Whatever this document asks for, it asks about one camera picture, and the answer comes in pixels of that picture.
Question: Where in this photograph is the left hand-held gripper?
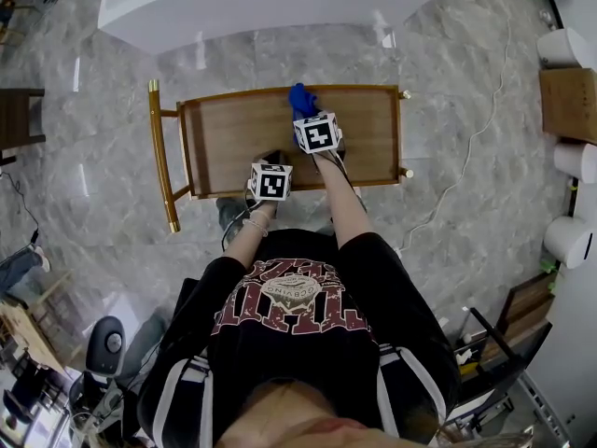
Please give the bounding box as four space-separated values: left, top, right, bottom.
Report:
248 149 294 203

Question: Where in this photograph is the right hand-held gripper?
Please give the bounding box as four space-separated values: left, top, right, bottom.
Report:
291 109 349 158

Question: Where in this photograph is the blue cloth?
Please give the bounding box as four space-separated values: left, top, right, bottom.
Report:
287 82 323 120

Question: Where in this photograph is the person's right forearm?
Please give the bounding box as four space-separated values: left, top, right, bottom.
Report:
311 152 375 250

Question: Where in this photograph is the person's left forearm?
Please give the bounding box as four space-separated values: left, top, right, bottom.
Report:
222 201 280 263

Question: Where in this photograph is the white rectangular bathtub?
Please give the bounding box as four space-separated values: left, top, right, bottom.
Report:
96 0 448 55

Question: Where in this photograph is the person's black printed t-shirt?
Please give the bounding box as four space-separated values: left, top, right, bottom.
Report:
137 229 463 448

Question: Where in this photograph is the grey round-dial backpack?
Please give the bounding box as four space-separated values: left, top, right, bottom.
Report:
85 315 127 379

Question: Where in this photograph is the dark wooden side table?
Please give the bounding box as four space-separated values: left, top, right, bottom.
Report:
0 88 47 166

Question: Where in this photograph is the closed cardboard box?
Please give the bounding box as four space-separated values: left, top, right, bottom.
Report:
538 66 597 147

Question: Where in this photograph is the white round bin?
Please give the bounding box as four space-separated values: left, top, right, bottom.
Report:
535 27 597 70

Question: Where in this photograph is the person's chin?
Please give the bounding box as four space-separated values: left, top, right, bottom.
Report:
218 380 421 448

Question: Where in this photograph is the wooden slat stand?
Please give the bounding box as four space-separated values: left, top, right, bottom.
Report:
494 272 559 344

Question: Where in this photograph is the light wooden table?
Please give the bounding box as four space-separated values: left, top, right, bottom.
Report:
0 296 66 377

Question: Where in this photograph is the bead bracelet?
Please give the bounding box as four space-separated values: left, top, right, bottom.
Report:
241 217 271 238

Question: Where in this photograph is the white cable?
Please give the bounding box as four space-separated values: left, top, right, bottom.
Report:
396 0 514 254

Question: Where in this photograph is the black metal frame vanity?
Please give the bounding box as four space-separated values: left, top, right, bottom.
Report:
447 305 556 433

